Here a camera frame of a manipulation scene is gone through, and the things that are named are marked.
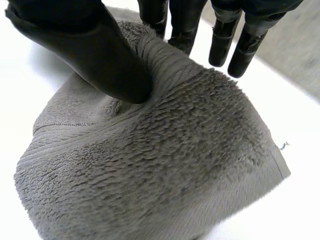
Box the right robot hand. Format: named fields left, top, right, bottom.
left=4, top=0, right=305, bottom=105

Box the grey towel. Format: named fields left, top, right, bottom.
left=13, top=6, right=292, bottom=240

